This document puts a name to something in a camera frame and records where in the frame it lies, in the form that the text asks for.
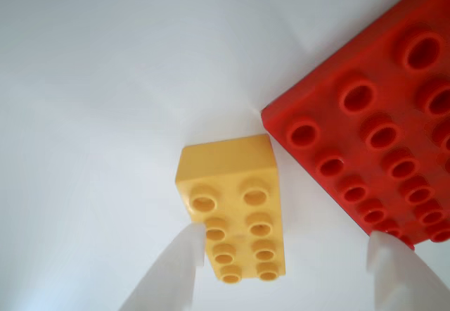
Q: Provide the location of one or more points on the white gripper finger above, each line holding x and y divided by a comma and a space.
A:
404, 283
172, 276

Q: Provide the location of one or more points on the yellow lego brick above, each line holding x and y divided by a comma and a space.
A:
228, 163

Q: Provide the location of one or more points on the red lego baseplate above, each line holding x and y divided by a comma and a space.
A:
337, 128

